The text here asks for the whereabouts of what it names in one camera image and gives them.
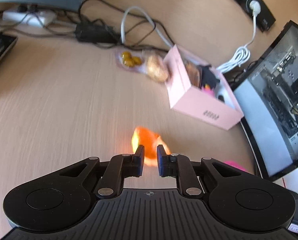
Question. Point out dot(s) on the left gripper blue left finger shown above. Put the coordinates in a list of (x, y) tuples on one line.
[(114, 172)]

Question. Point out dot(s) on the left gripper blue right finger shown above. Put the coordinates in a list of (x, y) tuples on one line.
[(181, 168)]

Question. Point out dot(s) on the orange toy piece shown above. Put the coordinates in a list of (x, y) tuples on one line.
[(150, 140)]

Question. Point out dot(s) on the pink toy net scoop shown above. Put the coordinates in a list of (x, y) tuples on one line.
[(235, 165)]

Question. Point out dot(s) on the black plush toy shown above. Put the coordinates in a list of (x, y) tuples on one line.
[(208, 78)]

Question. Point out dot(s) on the packaged bread with barcode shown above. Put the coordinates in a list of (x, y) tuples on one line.
[(194, 73)]

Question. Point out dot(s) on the packaged round yellow bun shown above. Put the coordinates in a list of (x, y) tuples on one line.
[(156, 69)]

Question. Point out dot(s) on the packaged brown balls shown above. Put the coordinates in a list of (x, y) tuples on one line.
[(131, 61)]

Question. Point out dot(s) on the white battery charger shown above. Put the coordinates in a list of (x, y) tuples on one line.
[(225, 95)]

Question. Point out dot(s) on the pink cardboard box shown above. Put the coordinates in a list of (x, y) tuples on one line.
[(192, 101)]

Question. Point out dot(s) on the glass side computer case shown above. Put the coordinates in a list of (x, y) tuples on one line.
[(268, 96)]

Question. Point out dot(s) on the black power adapter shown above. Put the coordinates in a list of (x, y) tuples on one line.
[(94, 33)]

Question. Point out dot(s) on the white power strip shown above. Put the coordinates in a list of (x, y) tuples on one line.
[(35, 19)]

